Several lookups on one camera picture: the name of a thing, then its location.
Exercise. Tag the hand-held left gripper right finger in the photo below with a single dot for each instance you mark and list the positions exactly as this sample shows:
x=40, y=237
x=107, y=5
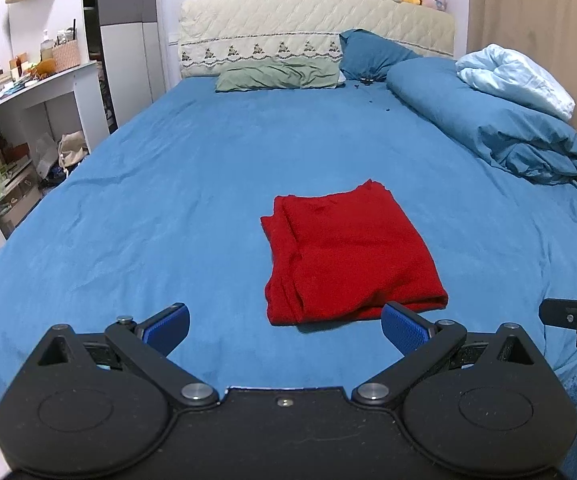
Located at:
x=404, y=329

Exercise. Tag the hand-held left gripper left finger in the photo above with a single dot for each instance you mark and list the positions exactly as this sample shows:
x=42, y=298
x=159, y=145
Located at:
x=168, y=330

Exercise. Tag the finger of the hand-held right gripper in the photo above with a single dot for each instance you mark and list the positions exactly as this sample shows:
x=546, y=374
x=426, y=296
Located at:
x=563, y=312

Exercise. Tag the red sweater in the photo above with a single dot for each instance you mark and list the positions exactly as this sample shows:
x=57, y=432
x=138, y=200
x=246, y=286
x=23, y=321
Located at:
x=348, y=250

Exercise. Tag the clear storage drawer unit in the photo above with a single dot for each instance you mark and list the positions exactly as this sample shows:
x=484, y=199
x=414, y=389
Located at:
x=16, y=200

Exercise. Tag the cream canvas bag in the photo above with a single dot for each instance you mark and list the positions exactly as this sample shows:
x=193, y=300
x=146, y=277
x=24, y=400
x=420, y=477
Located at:
x=72, y=150

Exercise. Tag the blue duvet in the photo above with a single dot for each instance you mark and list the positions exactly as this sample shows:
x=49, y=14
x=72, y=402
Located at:
x=478, y=115

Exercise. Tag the light blue blanket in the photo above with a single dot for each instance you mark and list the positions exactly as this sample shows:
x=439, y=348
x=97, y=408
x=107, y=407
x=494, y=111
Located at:
x=513, y=77

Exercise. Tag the white desk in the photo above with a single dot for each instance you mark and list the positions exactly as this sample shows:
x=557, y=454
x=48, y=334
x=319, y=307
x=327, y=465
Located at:
x=81, y=100

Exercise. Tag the small dark trinkets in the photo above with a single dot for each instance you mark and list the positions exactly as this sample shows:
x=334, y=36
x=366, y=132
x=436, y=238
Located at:
x=364, y=81

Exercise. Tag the blue pillow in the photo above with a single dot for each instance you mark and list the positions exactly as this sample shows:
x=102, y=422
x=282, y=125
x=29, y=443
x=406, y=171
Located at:
x=368, y=55

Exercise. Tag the green pillow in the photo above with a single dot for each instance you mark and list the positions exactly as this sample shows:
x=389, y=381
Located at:
x=278, y=75

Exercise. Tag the grey and white wardrobe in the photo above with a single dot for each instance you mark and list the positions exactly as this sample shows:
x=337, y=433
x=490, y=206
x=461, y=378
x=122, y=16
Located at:
x=123, y=50

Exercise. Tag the orange plush toy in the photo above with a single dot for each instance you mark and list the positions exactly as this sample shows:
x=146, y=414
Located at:
x=46, y=67

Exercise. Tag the pink woven basket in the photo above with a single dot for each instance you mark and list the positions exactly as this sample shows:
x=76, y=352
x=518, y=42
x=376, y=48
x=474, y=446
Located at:
x=66, y=55

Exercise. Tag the clear bottle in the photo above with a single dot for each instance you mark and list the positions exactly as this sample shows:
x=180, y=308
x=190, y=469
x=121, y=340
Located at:
x=46, y=47

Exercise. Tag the beige curtain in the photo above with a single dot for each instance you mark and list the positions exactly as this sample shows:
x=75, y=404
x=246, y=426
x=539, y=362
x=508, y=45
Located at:
x=533, y=5

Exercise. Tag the cream quilted headboard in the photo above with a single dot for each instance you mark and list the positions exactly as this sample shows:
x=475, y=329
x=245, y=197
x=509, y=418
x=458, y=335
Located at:
x=293, y=20

